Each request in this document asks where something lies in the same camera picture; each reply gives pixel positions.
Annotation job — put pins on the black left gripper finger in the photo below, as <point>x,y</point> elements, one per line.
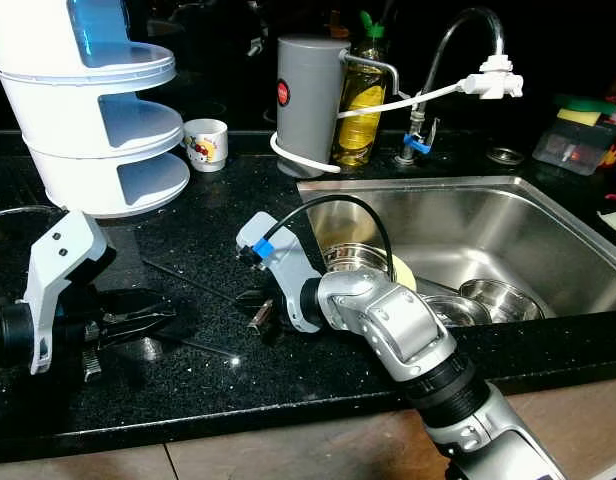
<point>133,303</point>
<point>138,328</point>

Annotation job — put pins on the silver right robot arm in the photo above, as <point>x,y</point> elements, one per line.
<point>408,330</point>

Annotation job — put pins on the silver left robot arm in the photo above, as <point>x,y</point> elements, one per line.
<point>13,338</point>

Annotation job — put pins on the pale yellow plate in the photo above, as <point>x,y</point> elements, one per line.
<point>405,272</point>

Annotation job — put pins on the white printed mug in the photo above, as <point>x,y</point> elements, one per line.
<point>206,145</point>

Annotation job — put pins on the white tiered plastic rack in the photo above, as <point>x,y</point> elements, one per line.
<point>88,130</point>

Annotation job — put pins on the shallow steel bowl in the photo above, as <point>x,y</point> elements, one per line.
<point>453,312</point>
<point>503,298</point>

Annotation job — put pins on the stainless steel sink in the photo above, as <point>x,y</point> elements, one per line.
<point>508,230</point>

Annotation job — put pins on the clear plastic sponge container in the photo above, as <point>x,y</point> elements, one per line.
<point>573,150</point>

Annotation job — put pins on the grey water filter canister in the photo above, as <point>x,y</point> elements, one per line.
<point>308,110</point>

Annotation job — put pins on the yellow oil bottle green cap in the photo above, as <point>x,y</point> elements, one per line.
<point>360,115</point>

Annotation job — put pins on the yellow sponge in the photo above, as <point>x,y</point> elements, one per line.
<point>578,118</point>

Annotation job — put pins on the chrome gooseneck faucet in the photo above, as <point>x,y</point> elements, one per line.
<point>419,145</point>

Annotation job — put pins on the green scouring pad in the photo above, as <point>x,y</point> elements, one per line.
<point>588,103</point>

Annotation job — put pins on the round chrome counter cap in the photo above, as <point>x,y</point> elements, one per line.
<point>505,155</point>

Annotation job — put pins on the white faucet diverter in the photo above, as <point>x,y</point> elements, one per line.
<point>493,80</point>

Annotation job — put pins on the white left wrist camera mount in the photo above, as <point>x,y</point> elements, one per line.
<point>63,250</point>

